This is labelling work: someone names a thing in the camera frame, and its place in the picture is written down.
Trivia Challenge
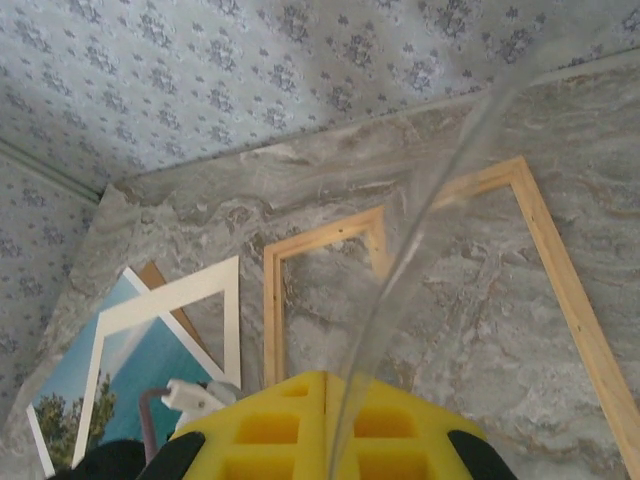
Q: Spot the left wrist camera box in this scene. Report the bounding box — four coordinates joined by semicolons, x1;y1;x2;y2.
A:
166;378;240;431

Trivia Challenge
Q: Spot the brown backing board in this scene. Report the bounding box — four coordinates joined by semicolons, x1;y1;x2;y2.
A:
137;261;207;357

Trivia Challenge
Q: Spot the cream mat board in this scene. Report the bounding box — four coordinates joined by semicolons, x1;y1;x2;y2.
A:
71;254;243;471

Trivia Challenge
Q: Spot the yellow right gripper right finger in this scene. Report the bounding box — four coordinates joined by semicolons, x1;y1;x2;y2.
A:
327;373;519;480

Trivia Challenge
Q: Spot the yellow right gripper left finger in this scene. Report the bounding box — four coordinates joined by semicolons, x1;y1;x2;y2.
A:
149;370;329;480

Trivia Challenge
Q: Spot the seaside photo print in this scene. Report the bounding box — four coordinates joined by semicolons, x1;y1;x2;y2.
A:
25;266;226;477

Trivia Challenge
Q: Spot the light wooden picture frame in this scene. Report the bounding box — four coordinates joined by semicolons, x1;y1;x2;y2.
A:
262;155;640;480

